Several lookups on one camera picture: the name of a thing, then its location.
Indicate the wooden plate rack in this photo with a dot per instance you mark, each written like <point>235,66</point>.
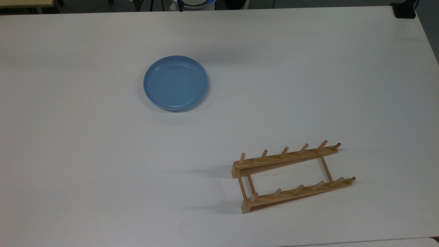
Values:
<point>274,159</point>

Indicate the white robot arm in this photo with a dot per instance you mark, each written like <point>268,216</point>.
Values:
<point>195,2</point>

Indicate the blue round plate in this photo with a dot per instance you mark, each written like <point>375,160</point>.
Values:
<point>175,83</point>

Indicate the yellow wooden desk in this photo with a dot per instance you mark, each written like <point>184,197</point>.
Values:
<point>24,2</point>

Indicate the black table clamp block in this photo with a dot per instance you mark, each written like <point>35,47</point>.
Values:
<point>404,10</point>

